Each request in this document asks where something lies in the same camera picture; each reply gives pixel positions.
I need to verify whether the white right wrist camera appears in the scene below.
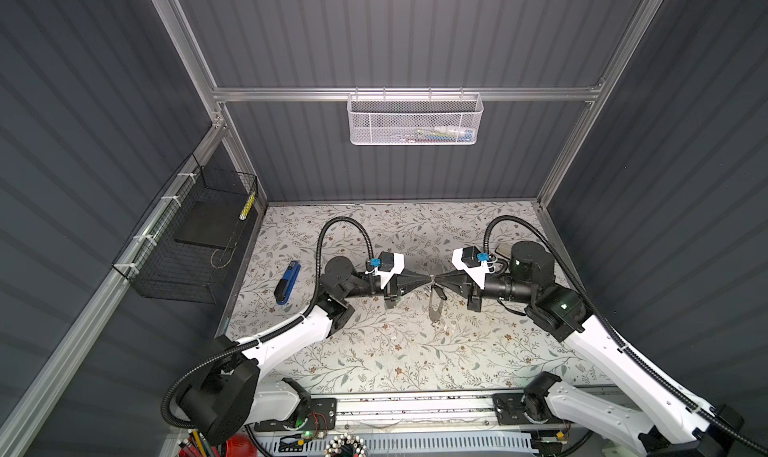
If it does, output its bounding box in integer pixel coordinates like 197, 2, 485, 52
451, 246, 496, 273

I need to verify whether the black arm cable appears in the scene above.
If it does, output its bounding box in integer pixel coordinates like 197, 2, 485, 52
483, 215, 768, 455
160, 216, 376, 429

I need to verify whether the black pad in basket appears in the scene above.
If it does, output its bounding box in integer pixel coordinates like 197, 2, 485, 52
174, 201, 240, 250

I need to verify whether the red round object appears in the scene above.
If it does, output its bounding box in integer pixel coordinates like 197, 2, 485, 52
225, 434, 259, 457

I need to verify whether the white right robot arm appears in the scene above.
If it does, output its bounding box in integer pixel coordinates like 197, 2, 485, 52
435, 241, 744, 456

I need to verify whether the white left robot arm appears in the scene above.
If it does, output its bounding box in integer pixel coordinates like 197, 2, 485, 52
164, 252, 431, 444

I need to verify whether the white perforated cable tray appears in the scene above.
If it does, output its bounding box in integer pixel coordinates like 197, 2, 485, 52
257, 431, 540, 456

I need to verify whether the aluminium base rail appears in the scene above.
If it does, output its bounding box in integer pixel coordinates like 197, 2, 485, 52
254, 389, 580, 440

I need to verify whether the round LED ring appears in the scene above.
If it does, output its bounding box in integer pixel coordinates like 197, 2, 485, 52
325, 432, 368, 457

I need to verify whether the white wire mesh basket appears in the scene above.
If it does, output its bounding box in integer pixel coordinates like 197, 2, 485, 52
346, 92, 484, 146

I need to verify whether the blue stapler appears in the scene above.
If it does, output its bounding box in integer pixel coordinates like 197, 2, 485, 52
273, 260, 301, 306

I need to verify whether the yellow marker pen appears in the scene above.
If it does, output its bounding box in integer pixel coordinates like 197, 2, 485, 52
239, 192, 256, 221

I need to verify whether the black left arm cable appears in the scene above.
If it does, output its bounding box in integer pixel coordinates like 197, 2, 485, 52
160, 216, 376, 429

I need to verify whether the black wire basket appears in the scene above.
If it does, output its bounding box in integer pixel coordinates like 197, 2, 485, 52
113, 158, 259, 304

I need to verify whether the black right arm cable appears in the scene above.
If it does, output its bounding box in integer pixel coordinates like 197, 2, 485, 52
483, 215, 768, 455

